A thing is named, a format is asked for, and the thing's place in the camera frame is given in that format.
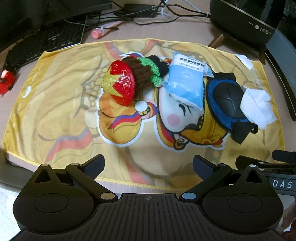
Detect white paper towel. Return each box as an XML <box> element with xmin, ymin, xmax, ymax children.
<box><xmin>240</xmin><ymin>85</ymin><xmax>277</xmax><ymax>130</ymax></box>

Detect red strawberry shaped container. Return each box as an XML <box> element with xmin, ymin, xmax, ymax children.
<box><xmin>101</xmin><ymin>60</ymin><xmax>135</xmax><ymax>106</ymax></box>

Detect black blue knee pad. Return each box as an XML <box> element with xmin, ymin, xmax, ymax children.
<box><xmin>205</xmin><ymin>72</ymin><xmax>258</xmax><ymax>144</ymax></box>

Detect yellow cartoon printed cloth mat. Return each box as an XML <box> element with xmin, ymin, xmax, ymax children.
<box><xmin>1</xmin><ymin>39</ymin><xmax>285</xmax><ymax>192</ymax></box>

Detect red toy figure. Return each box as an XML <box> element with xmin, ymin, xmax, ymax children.
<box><xmin>0</xmin><ymin>69</ymin><xmax>16</xmax><ymax>95</ymax></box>

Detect black keyboard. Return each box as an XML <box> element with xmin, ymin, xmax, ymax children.
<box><xmin>4</xmin><ymin>15</ymin><xmax>87</xmax><ymax>70</ymax></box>

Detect black round appliance on legs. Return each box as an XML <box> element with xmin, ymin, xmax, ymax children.
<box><xmin>209</xmin><ymin>0</ymin><xmax>286</xmax><ymax>64</ymax></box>

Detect black power adapter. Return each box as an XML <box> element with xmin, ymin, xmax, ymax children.
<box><xmin>122</xmin><ymin>4</ymin><xmax>156</xmax><ymax>18</ymax></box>

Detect black computer monitor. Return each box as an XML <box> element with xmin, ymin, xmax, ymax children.
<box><xmin>1</xmin><ymin>0</ymin><xmax>111</xmax><ymax>51</ymax></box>

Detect white cable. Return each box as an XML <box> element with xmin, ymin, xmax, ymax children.
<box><xmin>160</xmin><ymin>0</ymin><xmax>206</xmax><ymax>22</ymax></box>

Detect black power cables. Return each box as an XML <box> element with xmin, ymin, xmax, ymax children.
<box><xmin>62</xmin><ymin>0</ymin><xmax>211</xmax><ymax>32</ymax></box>

